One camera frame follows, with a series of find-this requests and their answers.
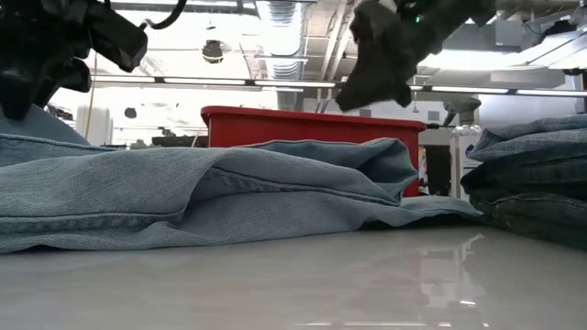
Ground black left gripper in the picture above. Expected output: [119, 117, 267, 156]
[0, 0, 100, 121]

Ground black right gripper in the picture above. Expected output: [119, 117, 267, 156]
[334, 0, 444, 114]

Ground light blue jeans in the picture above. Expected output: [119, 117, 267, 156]
[0, 104, 483, 256]

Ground dark navy garment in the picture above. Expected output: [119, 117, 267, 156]
[460, 155, 587, 251]

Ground red plastic laundry bin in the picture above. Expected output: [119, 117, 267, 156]
[200, 104, 427, 198]

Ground white round column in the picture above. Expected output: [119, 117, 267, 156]
[75, 104, 115, 147]

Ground clear spray bottle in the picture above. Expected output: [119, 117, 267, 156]
[442, 95, 483, 199]

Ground long ceiling light strip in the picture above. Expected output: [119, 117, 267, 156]
[89, 73, 587, 98]

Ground yellow hanging cord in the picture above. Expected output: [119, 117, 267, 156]
[84, 49, 98, 139]

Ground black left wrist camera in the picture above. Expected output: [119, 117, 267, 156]
[85, 2, 150, 73]

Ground silver ventilation duct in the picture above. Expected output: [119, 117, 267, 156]
[254, 0, 306, 111]

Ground black left camera cable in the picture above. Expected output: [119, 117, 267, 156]
[139, 0, 189, 31]

